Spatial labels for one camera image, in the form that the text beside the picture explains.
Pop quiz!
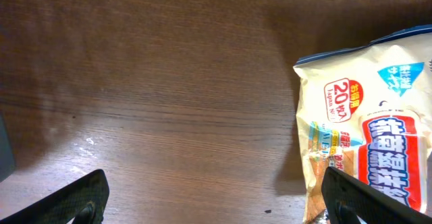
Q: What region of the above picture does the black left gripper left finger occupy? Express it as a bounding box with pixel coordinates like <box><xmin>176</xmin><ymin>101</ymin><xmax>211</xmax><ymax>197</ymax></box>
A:
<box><xmin>1</xmin><ymin>169</ymin><xmax>109</xmax><ymax>224</ymax></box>

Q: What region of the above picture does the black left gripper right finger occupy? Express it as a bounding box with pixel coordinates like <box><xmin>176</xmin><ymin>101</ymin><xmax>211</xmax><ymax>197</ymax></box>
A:
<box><xmin>321</xmin><ymin>167</ymin><xmax>431</xmax><ymax>224</ymax></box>

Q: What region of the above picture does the beige snack bag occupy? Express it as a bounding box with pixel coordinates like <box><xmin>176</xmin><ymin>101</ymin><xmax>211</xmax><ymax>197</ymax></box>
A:
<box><xmin>294</xmin><ymin>25</ymin><xmax>431</xmax><ymax>223</ymax></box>

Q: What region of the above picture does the grey plastic mesh basket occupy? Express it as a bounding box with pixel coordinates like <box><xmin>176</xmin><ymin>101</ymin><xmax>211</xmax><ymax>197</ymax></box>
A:
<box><xmin>0</xmin><ymin>116</ymin><xmax>16</xmax><ymax>181</ymax></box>

